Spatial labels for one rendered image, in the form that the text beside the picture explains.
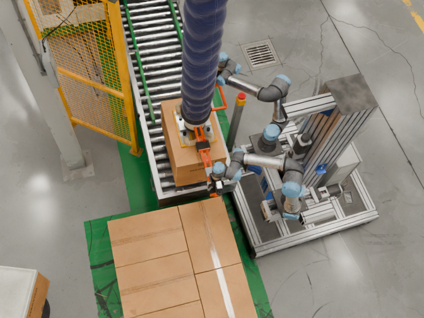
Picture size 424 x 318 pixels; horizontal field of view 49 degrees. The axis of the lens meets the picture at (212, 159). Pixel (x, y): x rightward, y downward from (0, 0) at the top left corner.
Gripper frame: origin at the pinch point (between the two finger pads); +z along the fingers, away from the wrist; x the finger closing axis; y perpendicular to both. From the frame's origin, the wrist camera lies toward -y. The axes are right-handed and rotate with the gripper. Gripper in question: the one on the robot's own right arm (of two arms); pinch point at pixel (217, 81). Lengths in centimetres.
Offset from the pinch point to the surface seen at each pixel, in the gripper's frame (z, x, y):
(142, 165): 121, -69, 5
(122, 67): -23, -73, -10
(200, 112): -24, -26, 40
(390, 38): 122, 256, -99
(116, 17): -76, -72, -9
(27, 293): 19, -164, 128
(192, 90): -53, -33, 39
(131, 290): 67, -99, 133
